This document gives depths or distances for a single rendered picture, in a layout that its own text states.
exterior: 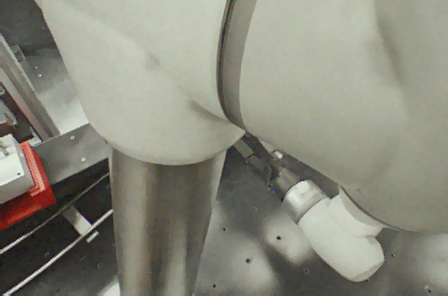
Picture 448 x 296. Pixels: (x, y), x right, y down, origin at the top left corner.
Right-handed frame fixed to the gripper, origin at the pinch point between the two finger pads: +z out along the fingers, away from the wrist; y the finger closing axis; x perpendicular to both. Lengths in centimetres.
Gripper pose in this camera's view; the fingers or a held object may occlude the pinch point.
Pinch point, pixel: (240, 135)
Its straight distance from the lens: 79.0
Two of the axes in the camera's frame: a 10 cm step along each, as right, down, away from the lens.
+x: -8.2, 4.4, -3.6
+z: -5.7, -6.3, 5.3
